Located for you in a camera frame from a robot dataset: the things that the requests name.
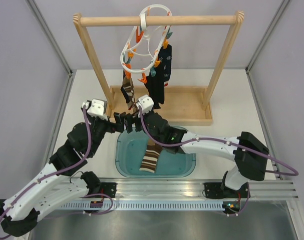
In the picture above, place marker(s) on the left aluminium frame post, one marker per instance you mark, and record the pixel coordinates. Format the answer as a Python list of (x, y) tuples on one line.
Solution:
[(49, 35)]

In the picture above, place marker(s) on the right aluminium frame post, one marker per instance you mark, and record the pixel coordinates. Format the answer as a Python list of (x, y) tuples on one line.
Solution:
[(267, 34)]

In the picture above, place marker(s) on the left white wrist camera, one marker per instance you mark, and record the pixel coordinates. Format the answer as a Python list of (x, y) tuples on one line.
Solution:
[(95, 108)]

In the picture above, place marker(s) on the teal plastic bin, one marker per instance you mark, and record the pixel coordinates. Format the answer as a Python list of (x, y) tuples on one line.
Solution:
[(131, 153)]

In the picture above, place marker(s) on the brown striped sock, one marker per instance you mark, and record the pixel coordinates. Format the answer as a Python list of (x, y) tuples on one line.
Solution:
[(151, 156), (127, 90)]

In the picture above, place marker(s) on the black sock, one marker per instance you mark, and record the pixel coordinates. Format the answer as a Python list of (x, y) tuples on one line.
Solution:
[(155, 87)]

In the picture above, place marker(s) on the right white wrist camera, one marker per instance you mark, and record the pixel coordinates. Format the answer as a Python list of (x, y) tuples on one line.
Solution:
[(145, 104)]

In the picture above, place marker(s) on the white slotted cable duct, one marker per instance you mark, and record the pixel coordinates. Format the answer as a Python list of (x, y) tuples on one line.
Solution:
[(145, 205)]

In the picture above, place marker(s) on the aluminium mounting rail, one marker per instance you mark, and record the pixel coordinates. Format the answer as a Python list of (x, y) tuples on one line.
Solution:
[(192, 189)]

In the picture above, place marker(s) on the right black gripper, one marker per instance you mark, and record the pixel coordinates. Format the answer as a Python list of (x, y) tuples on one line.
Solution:
[(137, 122)]

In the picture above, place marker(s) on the white clip hanger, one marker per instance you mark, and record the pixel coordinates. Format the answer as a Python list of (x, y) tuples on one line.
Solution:
[(140, 55)]

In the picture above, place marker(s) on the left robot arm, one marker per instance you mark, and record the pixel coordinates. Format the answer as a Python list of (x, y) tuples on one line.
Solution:
[(53, 185)]

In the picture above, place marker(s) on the wooden hanging rack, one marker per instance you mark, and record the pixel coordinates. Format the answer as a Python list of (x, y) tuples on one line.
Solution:
[(188, 105)]

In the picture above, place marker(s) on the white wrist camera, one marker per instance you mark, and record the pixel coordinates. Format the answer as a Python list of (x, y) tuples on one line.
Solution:
[(95, 108), (145, 104)]

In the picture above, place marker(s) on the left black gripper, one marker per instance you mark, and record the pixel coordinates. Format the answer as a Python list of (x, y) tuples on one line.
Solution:
[(119, 126)]

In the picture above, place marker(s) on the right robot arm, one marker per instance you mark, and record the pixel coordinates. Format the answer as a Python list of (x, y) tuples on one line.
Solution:
[(246, 151)]

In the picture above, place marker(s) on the aluminium frame post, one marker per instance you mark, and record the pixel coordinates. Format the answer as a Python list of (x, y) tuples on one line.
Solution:
[(49, 35), (267, 34)]

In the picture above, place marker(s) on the navy patterned sock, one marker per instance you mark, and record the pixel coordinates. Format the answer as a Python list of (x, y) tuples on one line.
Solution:
[(164, 68)]

